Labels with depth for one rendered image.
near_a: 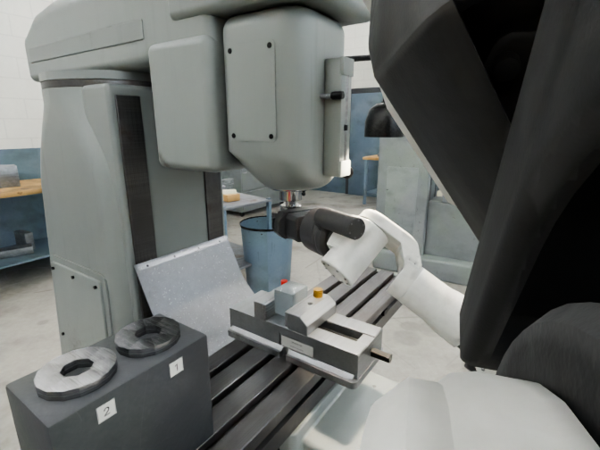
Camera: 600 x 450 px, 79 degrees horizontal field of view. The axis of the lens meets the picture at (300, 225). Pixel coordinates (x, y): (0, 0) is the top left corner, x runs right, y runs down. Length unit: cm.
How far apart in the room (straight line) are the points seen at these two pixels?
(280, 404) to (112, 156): 65
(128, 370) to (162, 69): 58
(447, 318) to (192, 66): 63
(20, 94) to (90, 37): 389
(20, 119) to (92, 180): 395
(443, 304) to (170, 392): 41
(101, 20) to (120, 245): 53
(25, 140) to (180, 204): 397
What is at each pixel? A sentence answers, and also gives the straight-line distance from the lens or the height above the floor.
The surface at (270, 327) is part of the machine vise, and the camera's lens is 86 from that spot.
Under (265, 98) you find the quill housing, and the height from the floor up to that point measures 148.
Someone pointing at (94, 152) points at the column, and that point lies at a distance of 100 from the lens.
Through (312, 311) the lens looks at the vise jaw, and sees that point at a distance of 82.
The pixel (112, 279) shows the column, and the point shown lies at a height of 106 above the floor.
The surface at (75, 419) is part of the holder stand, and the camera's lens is 53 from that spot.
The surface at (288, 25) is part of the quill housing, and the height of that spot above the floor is 159.
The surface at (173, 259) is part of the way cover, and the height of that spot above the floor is 108.
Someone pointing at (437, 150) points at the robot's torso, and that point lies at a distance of 17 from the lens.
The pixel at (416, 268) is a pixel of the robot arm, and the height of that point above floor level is 123.
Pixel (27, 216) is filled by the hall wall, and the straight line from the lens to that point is 499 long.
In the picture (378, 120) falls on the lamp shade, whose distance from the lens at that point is 69.
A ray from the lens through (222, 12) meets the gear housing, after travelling 77.
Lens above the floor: 143
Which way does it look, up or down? 15 degrees down
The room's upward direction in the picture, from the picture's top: straight up
